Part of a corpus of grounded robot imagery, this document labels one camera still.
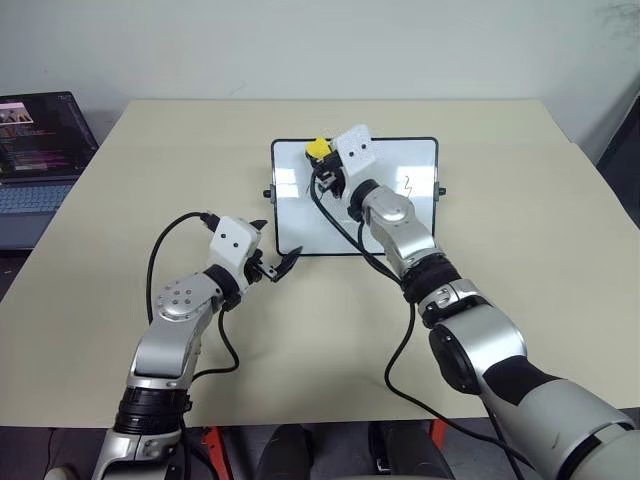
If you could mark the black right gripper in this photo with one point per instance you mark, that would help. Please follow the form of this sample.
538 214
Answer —
332 174

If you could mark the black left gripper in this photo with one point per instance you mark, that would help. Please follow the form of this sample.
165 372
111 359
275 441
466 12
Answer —
256 266

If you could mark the yellow whiteboard eraser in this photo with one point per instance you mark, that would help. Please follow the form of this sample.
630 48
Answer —
319 146

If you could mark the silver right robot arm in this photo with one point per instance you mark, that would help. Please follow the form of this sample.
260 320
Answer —
480 345

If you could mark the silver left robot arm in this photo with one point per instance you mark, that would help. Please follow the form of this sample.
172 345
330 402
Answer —
170 340

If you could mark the black-framed small whiteboard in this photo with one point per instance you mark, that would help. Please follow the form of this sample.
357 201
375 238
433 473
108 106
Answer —
300 220

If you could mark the open grey laptop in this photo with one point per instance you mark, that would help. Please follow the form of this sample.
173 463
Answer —
35 145

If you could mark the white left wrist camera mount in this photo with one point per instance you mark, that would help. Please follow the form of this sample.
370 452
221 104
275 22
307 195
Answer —
231 246

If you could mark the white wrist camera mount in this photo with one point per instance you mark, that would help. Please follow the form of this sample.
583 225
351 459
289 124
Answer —
231 246
356 150

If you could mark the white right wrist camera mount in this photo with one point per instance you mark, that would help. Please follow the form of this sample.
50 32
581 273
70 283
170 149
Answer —
356 150

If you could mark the red frame bar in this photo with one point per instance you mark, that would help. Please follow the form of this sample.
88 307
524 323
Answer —
439 434
213 445

